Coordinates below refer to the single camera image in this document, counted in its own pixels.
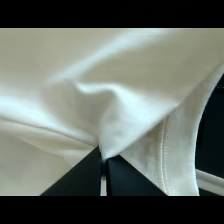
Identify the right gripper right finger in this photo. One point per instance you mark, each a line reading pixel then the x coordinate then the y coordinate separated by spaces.
pixel 128 181

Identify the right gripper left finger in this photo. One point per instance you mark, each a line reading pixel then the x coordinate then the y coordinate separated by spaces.
pixel 81 180

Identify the white T-shirt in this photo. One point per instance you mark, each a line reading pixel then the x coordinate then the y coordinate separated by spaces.
pixel 100 83

